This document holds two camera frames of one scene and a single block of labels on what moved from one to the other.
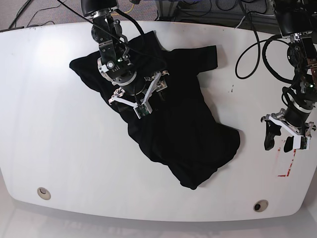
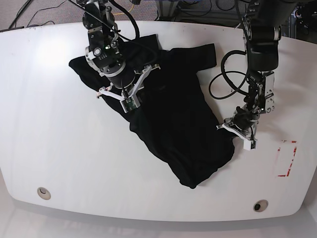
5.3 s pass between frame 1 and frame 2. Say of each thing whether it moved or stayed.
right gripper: moved
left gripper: moved
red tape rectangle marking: stayed
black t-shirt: stayed
